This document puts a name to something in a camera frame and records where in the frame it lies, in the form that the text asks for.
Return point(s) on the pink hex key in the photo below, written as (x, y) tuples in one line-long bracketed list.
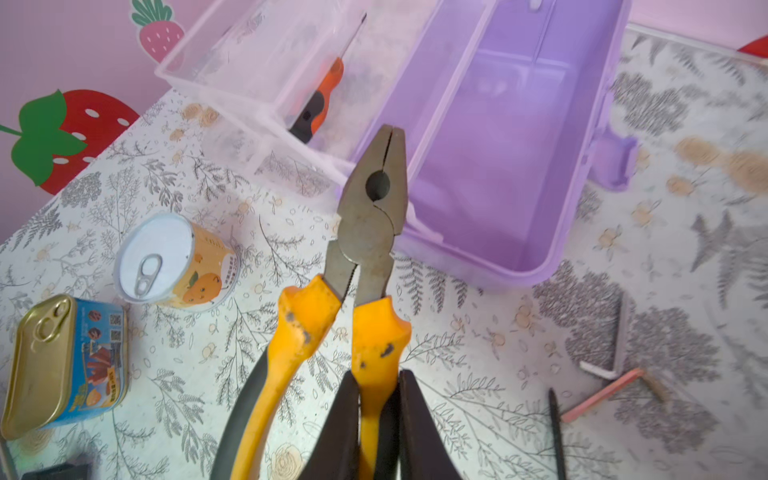
[(613, 388)]

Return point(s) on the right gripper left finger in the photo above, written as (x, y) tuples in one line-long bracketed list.
[(336, 453)]

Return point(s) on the small orange black screwdriver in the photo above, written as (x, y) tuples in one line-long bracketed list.
[(315, 111)]

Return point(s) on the yellow handled combination pliers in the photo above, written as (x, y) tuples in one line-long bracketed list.
[(372, 211)]

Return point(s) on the rectangular gold fish tin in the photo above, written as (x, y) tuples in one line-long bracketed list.
[(69, 365)]

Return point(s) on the large orange handled screwdriver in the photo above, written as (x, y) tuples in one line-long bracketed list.
[(558, 447)]

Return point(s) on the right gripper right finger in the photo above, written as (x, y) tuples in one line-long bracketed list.
[(422, 453)]

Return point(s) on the purple plastic tool box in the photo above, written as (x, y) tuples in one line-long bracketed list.
[(505, 106)]

